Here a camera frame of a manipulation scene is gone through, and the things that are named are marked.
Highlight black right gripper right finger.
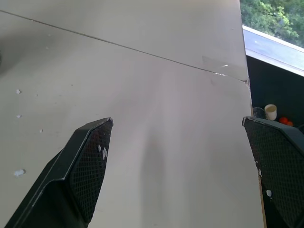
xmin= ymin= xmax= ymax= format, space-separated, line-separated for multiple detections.
xmin=242 ymin=116 xmax=304 ymax=228

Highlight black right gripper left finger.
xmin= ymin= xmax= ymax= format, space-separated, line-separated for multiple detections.
xmin=4 ymin=117 xmax=114 ymax=228

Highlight white cup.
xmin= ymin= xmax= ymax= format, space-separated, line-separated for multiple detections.
xmin=264 ymin=104 xmax=278 ymax=121

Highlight dark round container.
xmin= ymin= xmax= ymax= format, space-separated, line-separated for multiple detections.
xmin=252 ymin=107 xmax=266 ymax=119

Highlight grey window sill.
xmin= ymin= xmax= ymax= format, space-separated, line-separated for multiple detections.
xmin=242 ymin=25 xmax=304 ymax=77

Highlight clear tape piece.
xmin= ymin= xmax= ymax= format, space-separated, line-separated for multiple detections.
xmin=201 ymin=55 xmax=229 ymax=76

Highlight green trees outside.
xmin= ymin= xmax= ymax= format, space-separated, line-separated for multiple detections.
xmin=240 ymin=0 xmax=304 ymax=49

